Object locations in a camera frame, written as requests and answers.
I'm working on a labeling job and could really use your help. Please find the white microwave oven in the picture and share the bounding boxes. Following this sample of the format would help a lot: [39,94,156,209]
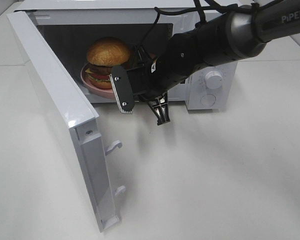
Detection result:
[8,0,237,110]

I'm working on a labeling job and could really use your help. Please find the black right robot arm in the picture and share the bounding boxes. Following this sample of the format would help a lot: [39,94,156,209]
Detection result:
[110,0,300,125]

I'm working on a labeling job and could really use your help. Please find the white lower microwave knob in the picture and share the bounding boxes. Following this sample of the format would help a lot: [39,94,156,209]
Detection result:
[204,70,223,90]

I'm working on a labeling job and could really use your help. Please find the pink round plate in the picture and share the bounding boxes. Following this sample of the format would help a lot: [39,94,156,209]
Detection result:
[80,63,115,100]

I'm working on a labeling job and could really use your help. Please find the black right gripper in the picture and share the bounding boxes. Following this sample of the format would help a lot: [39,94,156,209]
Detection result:
[110,44,190,125]

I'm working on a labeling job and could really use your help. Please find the toy hamburger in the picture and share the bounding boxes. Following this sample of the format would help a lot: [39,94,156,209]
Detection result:
[85,37,132,89]

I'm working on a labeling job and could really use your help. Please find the round white door button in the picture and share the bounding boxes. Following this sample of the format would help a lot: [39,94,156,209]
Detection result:
[200,94,216,109]

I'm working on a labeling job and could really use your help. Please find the white microwave door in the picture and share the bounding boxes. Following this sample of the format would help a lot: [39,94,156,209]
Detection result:
[7,11,122,231]

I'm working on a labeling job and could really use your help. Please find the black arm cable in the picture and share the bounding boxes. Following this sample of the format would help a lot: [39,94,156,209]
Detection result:
[137,0,261,55]

